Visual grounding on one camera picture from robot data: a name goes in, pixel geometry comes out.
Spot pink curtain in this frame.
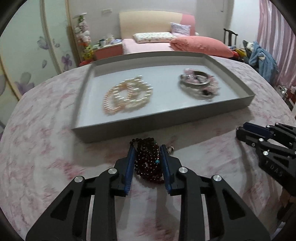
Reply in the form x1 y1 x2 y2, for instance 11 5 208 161
257 1 295 88

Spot pink large bead bracelet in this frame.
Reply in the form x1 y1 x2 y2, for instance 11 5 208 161
182 68 220 98

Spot grey shallow tray box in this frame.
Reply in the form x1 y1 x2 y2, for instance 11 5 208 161
72 52 255 143

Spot folded salmon duvet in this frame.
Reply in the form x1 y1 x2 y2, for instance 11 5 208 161
170 36 234 58

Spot floral sliding wardrobe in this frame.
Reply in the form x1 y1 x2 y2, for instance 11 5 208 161
1 1 78 130

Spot cream and pink headboard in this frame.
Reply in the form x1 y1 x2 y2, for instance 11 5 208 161
119 11 196 39

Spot wide silver cuff bangle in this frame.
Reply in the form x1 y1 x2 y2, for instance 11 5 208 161
179 71 210 88

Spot white pearl bracelet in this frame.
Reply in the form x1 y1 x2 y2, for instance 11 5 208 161
102 75 154 114

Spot floral white pillow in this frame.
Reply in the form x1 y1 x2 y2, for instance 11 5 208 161
133 32 175 44

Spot white mug on nightstand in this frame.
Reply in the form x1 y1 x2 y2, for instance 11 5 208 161
99 39 106 48

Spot dark wooden chair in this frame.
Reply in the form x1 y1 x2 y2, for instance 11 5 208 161
223 28 238 47

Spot purple patterned pillow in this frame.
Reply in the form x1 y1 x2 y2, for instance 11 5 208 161
170 23 191 36

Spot dark garnet bead bracelet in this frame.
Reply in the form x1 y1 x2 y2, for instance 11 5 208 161
129 137 165 183

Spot bed with pink sheet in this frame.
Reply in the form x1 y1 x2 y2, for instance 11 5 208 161
122 39 174 55

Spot blue hanging garment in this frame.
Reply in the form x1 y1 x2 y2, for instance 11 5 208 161
248 41 279 85

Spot pink and cream nightstand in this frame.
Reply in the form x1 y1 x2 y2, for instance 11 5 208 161
94 43 123 60

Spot hanging stuffed toys column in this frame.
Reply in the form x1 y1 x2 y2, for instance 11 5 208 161
74 13 93 62

